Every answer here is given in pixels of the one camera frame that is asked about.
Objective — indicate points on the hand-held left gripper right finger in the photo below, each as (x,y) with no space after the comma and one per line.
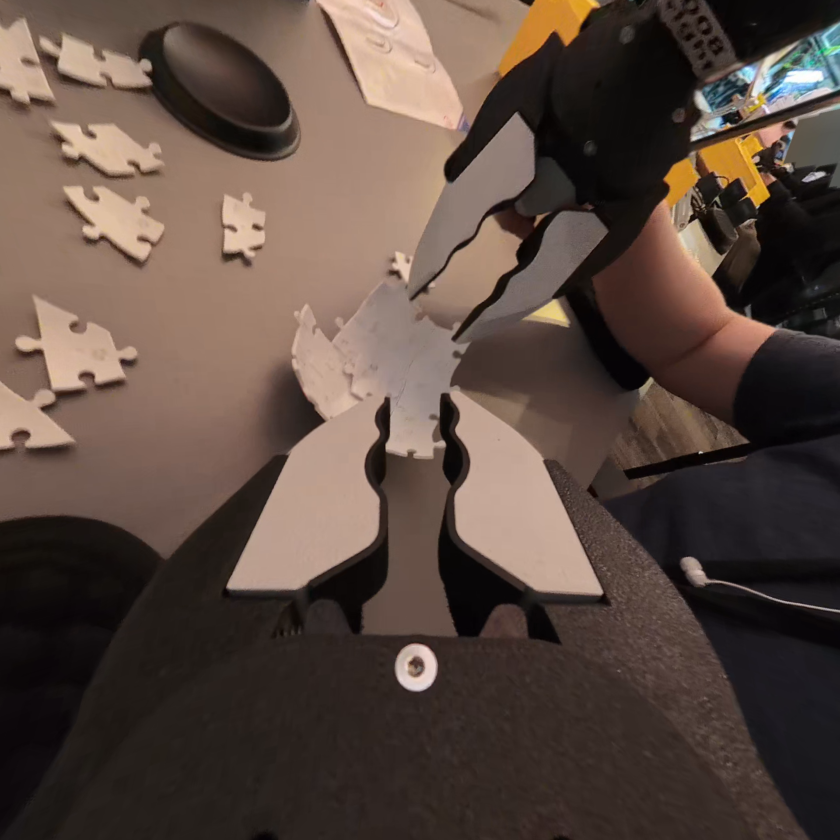
(525,525)

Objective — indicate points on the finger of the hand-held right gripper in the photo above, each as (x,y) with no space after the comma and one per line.
(473,197)
(551,263)

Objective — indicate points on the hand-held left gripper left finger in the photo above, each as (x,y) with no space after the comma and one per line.
(309,525)

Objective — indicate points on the assembled white puzzle section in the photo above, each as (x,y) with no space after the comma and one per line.
(394,348)

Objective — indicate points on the person's right forearm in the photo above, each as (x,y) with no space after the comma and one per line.
(683,315)

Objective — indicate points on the black round ball stand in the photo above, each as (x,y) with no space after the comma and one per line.
(223,92)

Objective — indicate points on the scattered loose puzzle pieces group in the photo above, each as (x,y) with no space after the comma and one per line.
(99,217)

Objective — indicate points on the black chair armrest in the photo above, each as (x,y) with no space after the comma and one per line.
(610,341)

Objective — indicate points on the white instruction leaflet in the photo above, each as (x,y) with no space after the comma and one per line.
(394,59)

